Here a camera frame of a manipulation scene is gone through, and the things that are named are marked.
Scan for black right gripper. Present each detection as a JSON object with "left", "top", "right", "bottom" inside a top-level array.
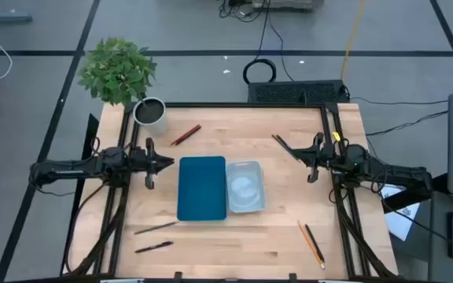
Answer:
[{"left": 291, "top": 132, "right": 348, "bottom": 184}]

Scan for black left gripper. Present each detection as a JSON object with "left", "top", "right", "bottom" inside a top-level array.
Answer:
[{"left": 131, "top": 137, "right": 175, "bottom": 190}]

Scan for red pencil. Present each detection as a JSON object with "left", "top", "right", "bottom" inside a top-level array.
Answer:
[{"left": 170, "top": 123, "right": 201, "bottom": 146}]

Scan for black pencil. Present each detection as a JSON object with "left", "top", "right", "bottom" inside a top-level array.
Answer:
[{"left": 304, "top": 223, "right": 326, "bottom": 263}]

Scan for blue plastic bin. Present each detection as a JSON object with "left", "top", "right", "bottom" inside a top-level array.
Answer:
[{"left": 176, "top": 155, "right": 228, "bottom": 222}]

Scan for white plant pot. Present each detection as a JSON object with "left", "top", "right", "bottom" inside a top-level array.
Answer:
[{"left": 132, "top": 97, "right": 168, "bottom": 137}]

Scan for black computer case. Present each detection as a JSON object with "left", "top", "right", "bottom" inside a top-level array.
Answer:
[{"left": 247, "top": 79, "right": 349, "bottom": 105}]

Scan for grey pencil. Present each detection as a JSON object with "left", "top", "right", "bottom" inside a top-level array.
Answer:
[{"left": 134, "top": 221, "right": 180, "bottom": 236}]

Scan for orange pencil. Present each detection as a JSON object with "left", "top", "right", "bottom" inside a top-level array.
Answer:
[{"left": 296, "top": 219, "right": 326, "bottom": 270}]

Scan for green leafy plant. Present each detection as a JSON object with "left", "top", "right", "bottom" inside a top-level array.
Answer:
[{"left": 76, "top": 37, "right": 159, "bottom": 107}]

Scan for white paper sheet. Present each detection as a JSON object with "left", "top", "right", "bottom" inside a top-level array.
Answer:
[{"left": 379, "top": 178, "right": 422, "bottom": 241}]

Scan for grey box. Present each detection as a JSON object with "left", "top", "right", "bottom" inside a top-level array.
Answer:
[{"left": 251, "top": 0, "right": 325, "bottom": 11}]

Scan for blue-grey table foot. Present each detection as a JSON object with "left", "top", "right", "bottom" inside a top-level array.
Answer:
[{"left": 0, "top": 0, "right": 34, "bottom": 24}]

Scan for white plastic bin with handle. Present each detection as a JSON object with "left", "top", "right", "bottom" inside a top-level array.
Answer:
[{"left": 225, "top": 159, "right": 267, "bottom": 214}]

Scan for coiled black cable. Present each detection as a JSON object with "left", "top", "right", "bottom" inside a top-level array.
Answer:
[{"left": 242, "top": 57, "right": 278, "bottom": 86}]

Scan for black power cable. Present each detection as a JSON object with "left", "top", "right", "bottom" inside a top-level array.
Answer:
[
  {"left": 348, "top": 96, "right": 450, "bottom": 107},
  {"left": 366, "top": 110, "right": 450, "bottom": 137}
]

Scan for yellow cable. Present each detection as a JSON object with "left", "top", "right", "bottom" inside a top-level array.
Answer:
[{"left": 340, "top": 0, "right": 366, "bottom": 82}]

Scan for black cable bundle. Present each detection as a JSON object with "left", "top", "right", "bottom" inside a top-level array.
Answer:
[{"left": 217, "top": 0, "right": 269, "bottom": 24}]

